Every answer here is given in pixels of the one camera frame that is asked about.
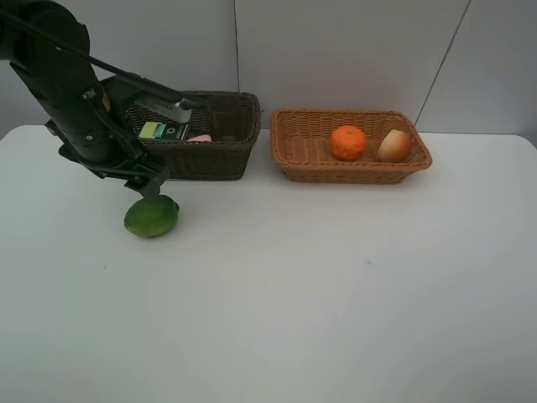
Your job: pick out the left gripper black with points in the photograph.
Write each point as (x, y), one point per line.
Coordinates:
(94, 137)

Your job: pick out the green lime fruit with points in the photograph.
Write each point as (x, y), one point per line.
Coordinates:
(152, 217)

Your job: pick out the black pump bottle green label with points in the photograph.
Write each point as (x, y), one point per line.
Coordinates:
(160, 131)

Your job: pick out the pink bottle white cap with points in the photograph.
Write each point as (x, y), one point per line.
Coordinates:
(200, 138)

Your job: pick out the translucent purple plastic cup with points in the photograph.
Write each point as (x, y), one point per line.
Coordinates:
(225, 124)

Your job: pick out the orange mandarin fruit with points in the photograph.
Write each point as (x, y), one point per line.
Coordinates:
(348, 143)

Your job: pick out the red orange peach fruit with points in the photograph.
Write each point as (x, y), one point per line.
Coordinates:
(395, 147)

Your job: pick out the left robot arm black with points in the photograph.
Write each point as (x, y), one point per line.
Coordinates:
(49, 50)

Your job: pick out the dark brown wicker basket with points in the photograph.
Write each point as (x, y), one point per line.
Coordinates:
(212, 161)

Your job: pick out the orange wicker basket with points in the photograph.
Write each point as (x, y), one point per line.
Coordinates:
(300, 146)

